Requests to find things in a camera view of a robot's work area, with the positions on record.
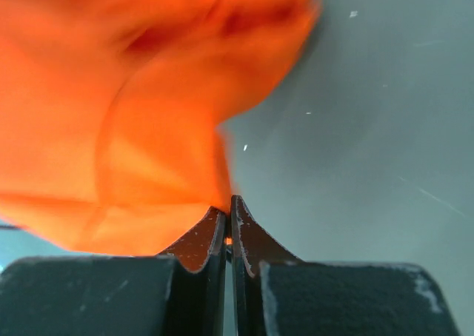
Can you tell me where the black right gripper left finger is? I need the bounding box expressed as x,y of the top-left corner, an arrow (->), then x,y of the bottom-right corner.
157,207 -> 227,335

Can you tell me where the orange t shirt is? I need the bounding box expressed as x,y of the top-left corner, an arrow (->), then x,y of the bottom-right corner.
1,0 -> 321,256

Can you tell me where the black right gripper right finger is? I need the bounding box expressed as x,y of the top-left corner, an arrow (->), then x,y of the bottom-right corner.
230,195 -> 301,336

